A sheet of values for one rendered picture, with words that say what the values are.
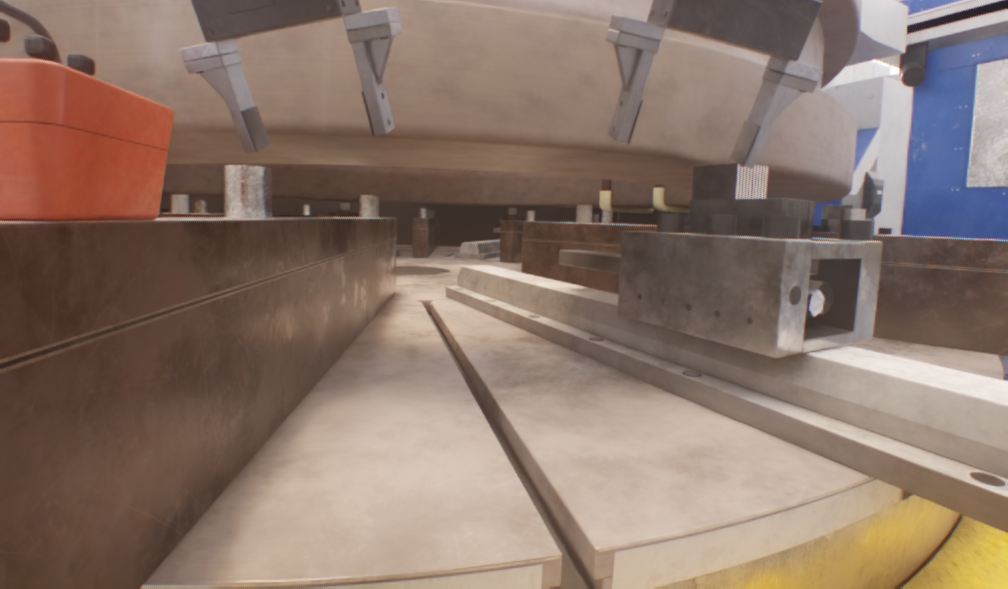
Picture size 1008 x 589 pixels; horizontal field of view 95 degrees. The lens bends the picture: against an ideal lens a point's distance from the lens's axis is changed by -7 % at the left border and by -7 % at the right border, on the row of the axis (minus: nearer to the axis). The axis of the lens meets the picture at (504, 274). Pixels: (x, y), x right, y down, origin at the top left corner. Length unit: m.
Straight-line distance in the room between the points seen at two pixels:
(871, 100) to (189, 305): 6.76
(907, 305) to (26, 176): 2.23
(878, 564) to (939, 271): 1.22
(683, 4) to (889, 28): 4.83
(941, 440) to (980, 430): 0.05
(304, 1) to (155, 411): 0.44
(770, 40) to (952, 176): 4.91
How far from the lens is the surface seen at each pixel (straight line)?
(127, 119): 0.60
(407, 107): 1.02
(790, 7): 0.51
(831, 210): 3.23
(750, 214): 1.17
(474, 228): 7.38
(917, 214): 5.45
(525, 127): 1.05
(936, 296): 2.19
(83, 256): 0.54
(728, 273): 1.05
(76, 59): 0.69
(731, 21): 0.49
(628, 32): 0.46
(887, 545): 1.22
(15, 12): 0.71
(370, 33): 0.46
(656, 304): 1.19
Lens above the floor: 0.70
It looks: 6 degrees down
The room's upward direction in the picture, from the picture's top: 2 degrees clockwise
